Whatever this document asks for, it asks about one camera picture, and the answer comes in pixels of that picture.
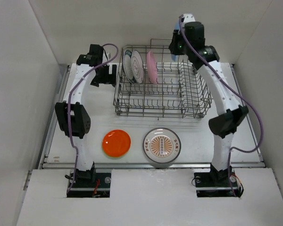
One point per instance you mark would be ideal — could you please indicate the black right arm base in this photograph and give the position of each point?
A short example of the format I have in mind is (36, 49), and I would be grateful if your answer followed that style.
(206, 187)

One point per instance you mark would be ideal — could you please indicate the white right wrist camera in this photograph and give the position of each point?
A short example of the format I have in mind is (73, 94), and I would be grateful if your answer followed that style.
(186, 18)

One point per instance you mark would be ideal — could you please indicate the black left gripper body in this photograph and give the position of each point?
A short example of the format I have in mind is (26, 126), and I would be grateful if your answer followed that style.
(103, 76)

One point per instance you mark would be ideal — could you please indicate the brown sunburst pattern plate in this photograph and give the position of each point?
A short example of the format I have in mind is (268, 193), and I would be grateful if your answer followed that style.
(161, 145)

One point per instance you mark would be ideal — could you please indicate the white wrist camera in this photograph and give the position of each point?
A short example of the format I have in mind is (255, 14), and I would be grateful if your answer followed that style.
(186, 18)
(107, 55)

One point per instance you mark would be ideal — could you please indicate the orange plastic plate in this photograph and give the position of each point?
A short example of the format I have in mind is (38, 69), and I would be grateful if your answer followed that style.
(115, 143)

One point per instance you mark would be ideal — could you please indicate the green rimmed white plate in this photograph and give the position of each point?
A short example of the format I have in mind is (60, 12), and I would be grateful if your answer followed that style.
(127, 66)

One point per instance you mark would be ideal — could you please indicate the aluminium rail frame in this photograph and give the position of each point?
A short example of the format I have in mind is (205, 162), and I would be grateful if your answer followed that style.
(51, 123)

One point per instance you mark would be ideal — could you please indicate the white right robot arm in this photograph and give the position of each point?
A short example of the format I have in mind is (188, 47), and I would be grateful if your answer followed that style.
(230, 113)

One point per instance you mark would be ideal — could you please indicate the pink plastic plate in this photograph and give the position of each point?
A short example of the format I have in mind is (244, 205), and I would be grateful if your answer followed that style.
(151, 67)

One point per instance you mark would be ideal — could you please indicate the grey wire dish rack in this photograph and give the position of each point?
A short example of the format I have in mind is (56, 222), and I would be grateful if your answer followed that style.
(180, 91)

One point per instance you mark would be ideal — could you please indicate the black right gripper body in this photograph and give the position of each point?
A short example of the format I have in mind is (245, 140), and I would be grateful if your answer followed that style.
(179, 46)

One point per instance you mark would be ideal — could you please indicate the blue plastic plate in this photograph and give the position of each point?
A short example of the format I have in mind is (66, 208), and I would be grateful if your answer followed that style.
(175, 45)

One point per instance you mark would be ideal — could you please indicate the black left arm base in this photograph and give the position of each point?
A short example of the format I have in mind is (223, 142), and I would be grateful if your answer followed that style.
(81, 188)

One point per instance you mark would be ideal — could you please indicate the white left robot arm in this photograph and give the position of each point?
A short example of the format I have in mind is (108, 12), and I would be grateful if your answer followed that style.
(91, 69)

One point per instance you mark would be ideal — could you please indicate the green plastic plate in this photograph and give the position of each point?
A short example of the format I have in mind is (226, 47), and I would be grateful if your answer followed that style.
(115, 157)

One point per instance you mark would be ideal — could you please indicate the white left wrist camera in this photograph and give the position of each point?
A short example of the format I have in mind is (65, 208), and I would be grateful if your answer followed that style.
(107, 55)

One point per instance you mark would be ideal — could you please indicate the white plate with emblem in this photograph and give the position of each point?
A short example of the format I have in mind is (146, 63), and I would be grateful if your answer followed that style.
(137, 66)

